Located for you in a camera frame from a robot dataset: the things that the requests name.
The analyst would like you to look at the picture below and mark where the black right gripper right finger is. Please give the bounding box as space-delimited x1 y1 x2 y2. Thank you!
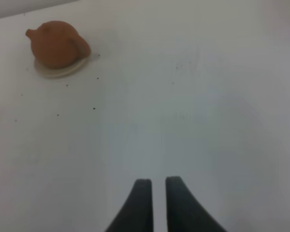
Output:
165 176 225 232

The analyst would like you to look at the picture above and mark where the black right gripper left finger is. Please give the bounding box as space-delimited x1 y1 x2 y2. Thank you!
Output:
106 179 154 232

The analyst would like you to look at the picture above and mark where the brown clay teapot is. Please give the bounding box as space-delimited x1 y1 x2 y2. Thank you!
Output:
26 21 91 69

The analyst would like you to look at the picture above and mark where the beige round teapot coaster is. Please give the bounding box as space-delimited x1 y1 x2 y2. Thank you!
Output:
33 56 91 79

